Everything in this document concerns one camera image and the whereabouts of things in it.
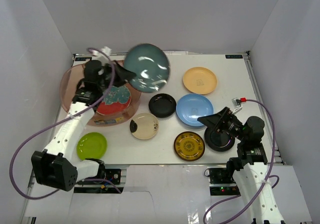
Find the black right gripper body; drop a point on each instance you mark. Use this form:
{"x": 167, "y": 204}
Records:
{"x": 232, "y": 127}

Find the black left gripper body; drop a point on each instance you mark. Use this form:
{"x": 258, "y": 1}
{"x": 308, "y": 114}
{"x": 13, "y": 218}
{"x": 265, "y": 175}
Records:
{"x": 114, "y": 73}

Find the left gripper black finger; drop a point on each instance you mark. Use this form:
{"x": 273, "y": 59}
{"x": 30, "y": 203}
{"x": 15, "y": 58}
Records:
{"x": 122, "y": 74}
{"x": 119, "y": 82}

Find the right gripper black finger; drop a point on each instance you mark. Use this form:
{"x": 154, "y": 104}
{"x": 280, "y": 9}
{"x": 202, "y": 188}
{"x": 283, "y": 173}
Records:
{"x": 222, "y": 134}
{"x": 216, "y": 122}

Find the red and teal floral plate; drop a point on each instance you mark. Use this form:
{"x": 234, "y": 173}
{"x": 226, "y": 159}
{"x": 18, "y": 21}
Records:
{"x": 116, "y": 101}

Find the dark teal ceramic plate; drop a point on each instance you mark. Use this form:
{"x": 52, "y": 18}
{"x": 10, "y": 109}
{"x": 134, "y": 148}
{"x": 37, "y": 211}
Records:
{"x": 151, "y": 66}

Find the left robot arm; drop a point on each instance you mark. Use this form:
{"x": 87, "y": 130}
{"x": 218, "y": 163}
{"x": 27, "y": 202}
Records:
{"x": 52, "y": 166}

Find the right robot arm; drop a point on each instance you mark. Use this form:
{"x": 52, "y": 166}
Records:
{"x": 251, "y": 168}

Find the pink translucent plastic bin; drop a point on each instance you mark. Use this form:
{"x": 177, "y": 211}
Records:
{"x": 67, "y": 91}

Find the black plate with iridescent rim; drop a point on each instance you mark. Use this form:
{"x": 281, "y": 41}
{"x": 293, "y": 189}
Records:
{"x": 219, "y": 142}

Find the light blue plate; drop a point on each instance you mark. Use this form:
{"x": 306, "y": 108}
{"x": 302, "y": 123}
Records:
{"x": 190, "y": 107}

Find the brown and yellow patterned plate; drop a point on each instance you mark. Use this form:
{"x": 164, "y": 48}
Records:
{"x": 189, "y": 146}

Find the black glossy plate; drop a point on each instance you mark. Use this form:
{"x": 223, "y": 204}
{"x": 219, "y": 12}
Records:
{"x": 162, "y": 105}

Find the cream plate with black patch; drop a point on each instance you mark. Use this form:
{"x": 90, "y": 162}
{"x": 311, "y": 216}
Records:
{"x": 144, "y": 126}

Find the lime green plate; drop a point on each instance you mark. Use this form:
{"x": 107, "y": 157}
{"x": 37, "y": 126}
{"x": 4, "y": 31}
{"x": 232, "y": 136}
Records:
{"x": 91, "y": 145}

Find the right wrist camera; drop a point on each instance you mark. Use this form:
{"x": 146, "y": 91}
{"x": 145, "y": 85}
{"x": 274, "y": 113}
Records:
{"x": 237, "y": 104}

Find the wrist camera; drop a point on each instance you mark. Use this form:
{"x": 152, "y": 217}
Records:
{"x": 237, "y": 104}
{"x": 105, "y": 51}

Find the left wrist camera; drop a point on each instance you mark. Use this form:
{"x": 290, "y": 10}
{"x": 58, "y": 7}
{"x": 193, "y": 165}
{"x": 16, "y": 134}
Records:
{"x": 105, "y": 51}

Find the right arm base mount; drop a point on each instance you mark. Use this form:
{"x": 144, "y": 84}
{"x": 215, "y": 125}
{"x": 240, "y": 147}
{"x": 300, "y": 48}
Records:
{"x": 221, "y": 183}

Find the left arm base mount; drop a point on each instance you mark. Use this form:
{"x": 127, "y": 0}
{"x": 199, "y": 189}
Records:
{"x": 113, "y": 175}

